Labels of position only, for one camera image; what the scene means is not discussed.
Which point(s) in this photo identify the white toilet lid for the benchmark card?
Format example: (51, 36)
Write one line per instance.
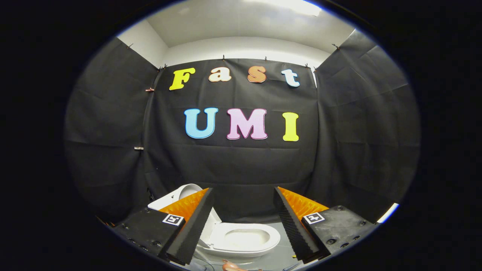
(190, 191)

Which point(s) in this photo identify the black backdrop cloth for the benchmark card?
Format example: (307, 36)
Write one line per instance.
(241, 169)

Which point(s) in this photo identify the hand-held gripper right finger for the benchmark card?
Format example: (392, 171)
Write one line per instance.
(295, 229)

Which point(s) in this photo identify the white toilet bowl with seat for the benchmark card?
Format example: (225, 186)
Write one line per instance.
(271, 239)

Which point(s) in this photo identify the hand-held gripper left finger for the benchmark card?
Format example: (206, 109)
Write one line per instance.
(194, 229)

